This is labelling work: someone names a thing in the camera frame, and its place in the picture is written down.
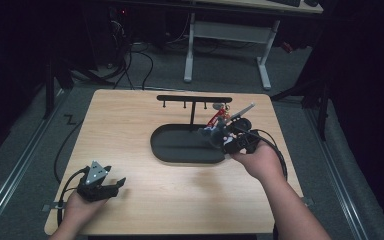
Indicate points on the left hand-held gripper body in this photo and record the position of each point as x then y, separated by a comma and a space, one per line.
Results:
96, 172

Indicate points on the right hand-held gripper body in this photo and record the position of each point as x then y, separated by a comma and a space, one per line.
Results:
243, 138

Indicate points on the black key rack with tray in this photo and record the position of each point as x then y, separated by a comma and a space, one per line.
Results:
183, 145

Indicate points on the person's right hand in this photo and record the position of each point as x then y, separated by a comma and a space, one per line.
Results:
261, 163

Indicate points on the person's left hand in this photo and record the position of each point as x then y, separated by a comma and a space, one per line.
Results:
78, 210

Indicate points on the grey round table disc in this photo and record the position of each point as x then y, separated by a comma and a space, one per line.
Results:
216, 106

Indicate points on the black metal stand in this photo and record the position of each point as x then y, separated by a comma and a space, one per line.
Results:
322, 116
49, 96

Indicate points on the small red object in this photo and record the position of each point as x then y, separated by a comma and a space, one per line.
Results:
287, 47

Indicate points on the white-framed desk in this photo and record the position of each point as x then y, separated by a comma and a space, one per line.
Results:
230, 32

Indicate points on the dark computer tower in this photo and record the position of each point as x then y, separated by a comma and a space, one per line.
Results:
113, 33

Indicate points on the black keyboard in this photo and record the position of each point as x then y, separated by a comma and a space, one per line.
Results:
285, 2

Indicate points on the metal floor rail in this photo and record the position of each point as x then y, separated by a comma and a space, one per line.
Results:
333, 173
13, 170

